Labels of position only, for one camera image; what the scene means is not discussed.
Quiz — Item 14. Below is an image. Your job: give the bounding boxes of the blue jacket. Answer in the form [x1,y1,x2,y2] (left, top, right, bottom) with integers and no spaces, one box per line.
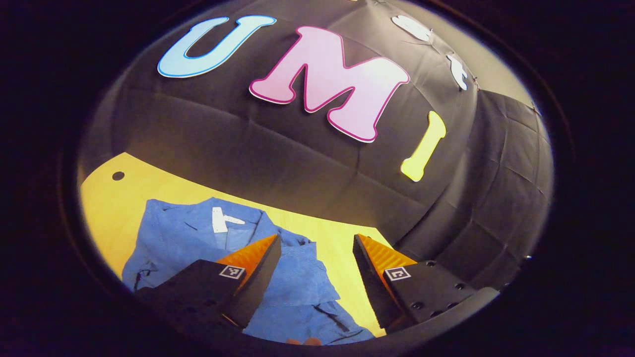
[122,197,375,345]

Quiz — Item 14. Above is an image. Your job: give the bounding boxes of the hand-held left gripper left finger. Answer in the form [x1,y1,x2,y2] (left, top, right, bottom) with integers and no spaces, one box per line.
[134,234,282,330]

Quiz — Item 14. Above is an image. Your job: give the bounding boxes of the black backdrop cloth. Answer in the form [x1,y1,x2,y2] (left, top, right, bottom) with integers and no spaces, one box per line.
[77,0,554,291]

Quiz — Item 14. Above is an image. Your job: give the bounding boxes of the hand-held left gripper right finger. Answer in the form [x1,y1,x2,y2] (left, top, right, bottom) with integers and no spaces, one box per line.
[353,234,499,333]

